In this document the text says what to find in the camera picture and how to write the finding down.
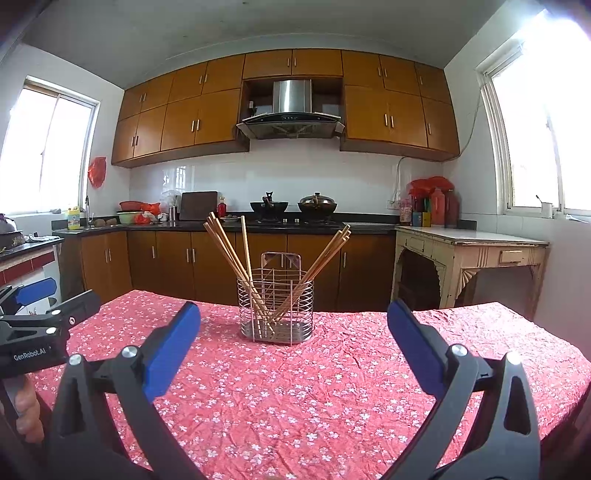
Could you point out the green basin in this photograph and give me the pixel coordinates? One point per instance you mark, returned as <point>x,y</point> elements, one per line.
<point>129,218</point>

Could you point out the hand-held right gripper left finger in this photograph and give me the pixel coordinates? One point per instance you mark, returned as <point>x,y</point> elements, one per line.
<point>173,346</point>

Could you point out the red plastic bag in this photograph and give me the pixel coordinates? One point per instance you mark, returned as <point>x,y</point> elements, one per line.
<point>97,171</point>
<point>150,212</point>
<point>429,184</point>

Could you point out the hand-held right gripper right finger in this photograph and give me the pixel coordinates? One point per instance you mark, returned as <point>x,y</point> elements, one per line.
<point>415,346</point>

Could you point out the brown upper kitchen cabinets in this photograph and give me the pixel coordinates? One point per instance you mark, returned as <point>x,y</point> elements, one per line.
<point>184,120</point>

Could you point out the cream wooden side table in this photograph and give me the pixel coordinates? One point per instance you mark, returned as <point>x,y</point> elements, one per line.
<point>471,237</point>

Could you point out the brown kitchen cabinets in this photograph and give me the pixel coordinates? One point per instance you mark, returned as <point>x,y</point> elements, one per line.
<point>175,263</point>
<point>184,120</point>

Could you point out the yellow detergent bottle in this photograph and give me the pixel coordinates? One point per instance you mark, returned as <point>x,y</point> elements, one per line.
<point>75,220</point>

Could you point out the person's left hand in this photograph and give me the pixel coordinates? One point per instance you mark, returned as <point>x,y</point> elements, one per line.
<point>30,410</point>

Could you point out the small plate with food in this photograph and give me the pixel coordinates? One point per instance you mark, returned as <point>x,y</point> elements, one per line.
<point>231,218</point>

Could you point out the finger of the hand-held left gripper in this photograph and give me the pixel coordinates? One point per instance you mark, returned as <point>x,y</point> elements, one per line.
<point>37,288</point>
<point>78,305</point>

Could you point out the black kitchen countertop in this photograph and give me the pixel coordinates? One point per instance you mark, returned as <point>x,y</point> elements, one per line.
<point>369,226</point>

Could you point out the small red bottle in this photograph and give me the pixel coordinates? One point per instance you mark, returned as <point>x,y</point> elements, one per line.
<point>222,208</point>

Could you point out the steel faucet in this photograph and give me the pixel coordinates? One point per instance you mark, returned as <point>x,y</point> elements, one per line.
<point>87,212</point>

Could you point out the large red bottle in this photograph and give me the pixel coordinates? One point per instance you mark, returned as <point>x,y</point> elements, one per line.
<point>437,210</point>

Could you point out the dark sauce bottle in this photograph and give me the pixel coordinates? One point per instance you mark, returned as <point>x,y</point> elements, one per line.
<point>452,210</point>

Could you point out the sliding glass window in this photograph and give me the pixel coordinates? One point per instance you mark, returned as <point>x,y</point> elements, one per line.
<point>46,152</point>
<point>535,138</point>

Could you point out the black gas stove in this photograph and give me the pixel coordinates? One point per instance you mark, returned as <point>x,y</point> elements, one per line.
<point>295,222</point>

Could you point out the red basin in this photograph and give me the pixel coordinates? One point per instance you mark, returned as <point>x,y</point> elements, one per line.
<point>131,206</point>

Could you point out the steel range hood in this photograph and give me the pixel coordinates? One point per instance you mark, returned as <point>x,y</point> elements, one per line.
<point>292,94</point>

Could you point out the black wok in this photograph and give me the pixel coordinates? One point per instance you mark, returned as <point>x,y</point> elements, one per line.
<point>269,208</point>

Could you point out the dark cutting board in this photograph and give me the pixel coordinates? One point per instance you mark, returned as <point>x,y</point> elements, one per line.
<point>198,205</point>

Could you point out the metal kettle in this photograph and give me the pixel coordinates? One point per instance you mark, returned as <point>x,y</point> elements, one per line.
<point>7,225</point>

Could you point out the brown lower kitchen cabinets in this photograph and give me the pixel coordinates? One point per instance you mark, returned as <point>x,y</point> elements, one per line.
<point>175,263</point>

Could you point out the white enamel cup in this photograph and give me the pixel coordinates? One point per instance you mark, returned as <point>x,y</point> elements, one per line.
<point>546,210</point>

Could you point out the red floral tablecloth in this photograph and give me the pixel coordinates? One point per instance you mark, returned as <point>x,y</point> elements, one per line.
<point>295,406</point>

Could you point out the pink jar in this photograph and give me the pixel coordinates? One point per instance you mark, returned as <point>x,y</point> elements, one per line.
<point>405,213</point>

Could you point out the small colourful boxes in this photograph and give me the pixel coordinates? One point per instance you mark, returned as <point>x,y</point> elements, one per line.
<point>421,218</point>

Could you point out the tiled counter with flower tile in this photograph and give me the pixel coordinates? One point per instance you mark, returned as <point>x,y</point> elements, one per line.
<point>32,265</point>

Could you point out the wooden chopstick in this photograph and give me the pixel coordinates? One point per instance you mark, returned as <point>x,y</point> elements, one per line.
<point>328,254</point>
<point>232,249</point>
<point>225,258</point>
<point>235,251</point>
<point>318,263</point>
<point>246,249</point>
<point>227,254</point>
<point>322,258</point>

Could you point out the dark lidded pot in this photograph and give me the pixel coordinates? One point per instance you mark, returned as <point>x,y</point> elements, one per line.
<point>317,205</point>

